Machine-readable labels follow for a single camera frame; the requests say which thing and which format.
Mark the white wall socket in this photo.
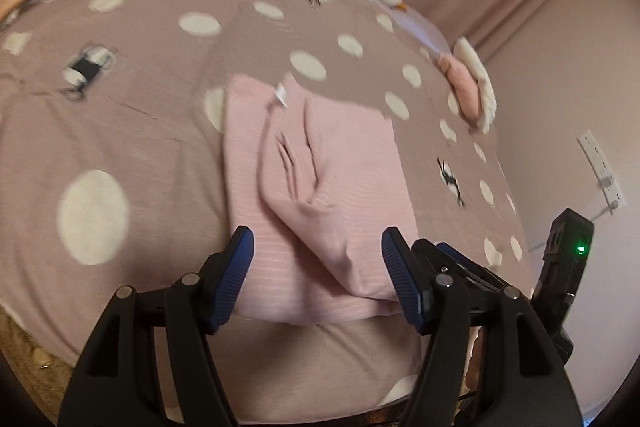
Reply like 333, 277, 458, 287
577, 130, 626, 213

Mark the pink striped knit top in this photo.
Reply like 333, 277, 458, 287
224, 75, 418, 325

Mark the folded white garment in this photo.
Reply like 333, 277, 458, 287
454, 37, 498, 134

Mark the folded pink garment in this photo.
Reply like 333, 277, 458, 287
436, 53, 480, 122

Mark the mauve polka dot blanket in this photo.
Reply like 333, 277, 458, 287
1, 0, 535, 415

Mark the right hand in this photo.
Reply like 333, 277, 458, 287
461, 327, 484, 395

